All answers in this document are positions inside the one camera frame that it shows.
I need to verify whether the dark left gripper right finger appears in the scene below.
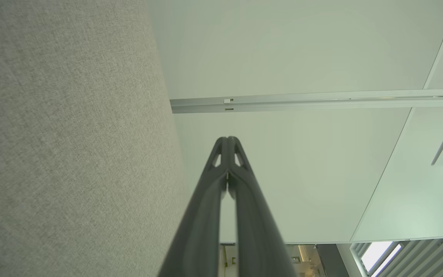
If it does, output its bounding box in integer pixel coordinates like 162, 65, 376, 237
227, 136, 297, 277

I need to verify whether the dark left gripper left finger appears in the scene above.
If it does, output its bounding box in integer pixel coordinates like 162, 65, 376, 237
158, 137, 230, 277

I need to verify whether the window with grey slats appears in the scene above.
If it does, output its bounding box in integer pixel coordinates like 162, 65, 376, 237
350, 233, 443, 277

